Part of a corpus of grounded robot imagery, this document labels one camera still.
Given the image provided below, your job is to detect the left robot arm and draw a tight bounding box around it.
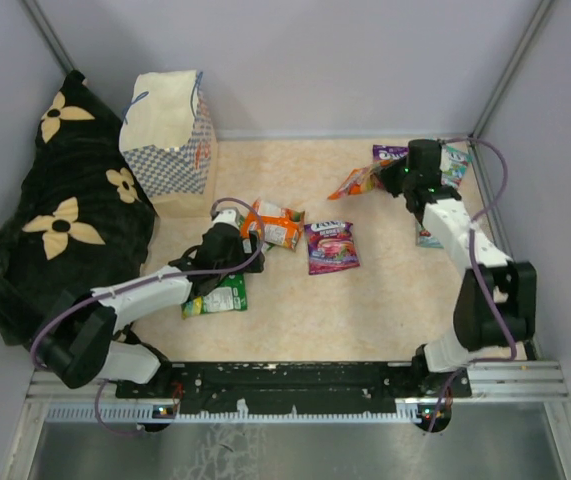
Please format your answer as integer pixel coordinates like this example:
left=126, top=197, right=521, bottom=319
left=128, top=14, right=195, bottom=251
left=30, top=222, right=264, bottom=397

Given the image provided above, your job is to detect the checkered paper bag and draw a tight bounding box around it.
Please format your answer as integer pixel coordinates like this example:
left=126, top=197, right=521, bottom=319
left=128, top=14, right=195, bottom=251
left=119, top=70, right=218, bottom=218

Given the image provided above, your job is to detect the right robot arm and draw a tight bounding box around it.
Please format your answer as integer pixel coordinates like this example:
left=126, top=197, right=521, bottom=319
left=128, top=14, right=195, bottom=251
left=379, top=139, right=537, bottom=396

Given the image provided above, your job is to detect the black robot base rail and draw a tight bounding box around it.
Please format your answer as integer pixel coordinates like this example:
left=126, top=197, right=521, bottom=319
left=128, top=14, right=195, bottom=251
left=116, top=359, right=449, bottom=415

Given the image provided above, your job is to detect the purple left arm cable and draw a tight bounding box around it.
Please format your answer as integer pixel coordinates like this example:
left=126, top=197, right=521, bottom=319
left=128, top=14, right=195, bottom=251
left=29, top=197, right=267, bottom=436

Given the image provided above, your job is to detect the orange Fox's candy bag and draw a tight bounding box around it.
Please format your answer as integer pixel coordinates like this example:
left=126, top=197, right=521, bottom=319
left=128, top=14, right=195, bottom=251
left=327, top=164, right=382, bottom=200

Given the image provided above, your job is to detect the teal mint cherry candy bag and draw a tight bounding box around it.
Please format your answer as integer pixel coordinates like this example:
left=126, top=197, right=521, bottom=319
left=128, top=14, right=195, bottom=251
left=415, top=222, right=443, bottom=249

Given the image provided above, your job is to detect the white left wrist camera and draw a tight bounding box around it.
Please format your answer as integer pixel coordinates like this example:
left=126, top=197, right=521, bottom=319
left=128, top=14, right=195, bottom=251
left=212, top=207, right=242, bottom=230

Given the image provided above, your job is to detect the black floral pillow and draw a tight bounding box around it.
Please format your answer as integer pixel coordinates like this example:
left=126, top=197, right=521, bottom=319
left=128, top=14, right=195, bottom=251
left=0, top=70, right=157, bottom=347

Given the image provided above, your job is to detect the teal Fox's mint candy bag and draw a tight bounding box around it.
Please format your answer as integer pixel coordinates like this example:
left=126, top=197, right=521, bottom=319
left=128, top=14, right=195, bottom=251
left=440, top=145, right=471, bottom=189

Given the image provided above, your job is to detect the green Fox's candy bag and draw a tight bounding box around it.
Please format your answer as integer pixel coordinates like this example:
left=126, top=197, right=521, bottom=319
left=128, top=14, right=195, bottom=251
left=182, top=274, right=248, bottom=319

